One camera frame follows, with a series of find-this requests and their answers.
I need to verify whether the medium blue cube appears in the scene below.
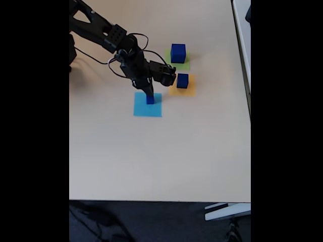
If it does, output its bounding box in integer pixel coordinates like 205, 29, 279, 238
176, 73, 189, 89

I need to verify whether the large blue cube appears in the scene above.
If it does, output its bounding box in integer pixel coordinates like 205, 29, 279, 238
170, 43, 187, 64

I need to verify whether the light blue paper square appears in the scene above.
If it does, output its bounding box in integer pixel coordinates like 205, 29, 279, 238
133, 92, 163, 118

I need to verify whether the orange paper square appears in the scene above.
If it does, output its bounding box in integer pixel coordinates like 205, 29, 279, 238
168, 73, 196, 97

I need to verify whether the green paper square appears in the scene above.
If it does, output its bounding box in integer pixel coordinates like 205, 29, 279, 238
164, 48, 191, 71

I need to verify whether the white table foot bar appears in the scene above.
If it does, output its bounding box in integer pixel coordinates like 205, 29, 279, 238
204, 202, 251, 222

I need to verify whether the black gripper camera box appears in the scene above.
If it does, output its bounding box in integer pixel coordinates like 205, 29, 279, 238
149, 60, 177, 87

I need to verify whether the short looped wrist cable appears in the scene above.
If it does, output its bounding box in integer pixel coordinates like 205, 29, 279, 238
107, 57, 132, 79

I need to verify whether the thick black floor cable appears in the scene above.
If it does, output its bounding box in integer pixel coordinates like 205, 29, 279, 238
69, 201, 132, 242

